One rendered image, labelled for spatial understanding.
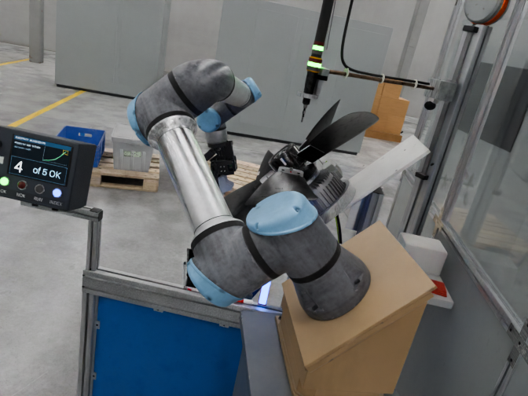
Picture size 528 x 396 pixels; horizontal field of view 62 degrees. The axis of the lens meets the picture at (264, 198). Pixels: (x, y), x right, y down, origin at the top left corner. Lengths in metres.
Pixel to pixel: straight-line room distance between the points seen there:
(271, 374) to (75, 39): 8.28
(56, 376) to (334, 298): 1.73
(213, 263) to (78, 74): 8.23
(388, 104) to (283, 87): 3.21
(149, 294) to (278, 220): 0.73
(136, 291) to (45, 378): 1.04
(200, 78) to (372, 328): 0.62
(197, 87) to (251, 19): 6.00
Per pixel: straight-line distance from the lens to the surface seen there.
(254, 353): 0.98
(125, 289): 1.42
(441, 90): 1.87
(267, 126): 7.16
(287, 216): 0.75
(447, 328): 1.86
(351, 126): 1.54
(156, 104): 1.01
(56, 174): 1.31
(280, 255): 0.78
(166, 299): 1.39
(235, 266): 0.79
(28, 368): 2.42
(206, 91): 1.00
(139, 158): 4.40
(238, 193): 1.67
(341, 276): 0.83
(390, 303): 0.81
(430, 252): 1.83
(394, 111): 9.74
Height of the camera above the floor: 1.62
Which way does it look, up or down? 20 degrees down
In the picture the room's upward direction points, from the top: 11 degrees clockwise
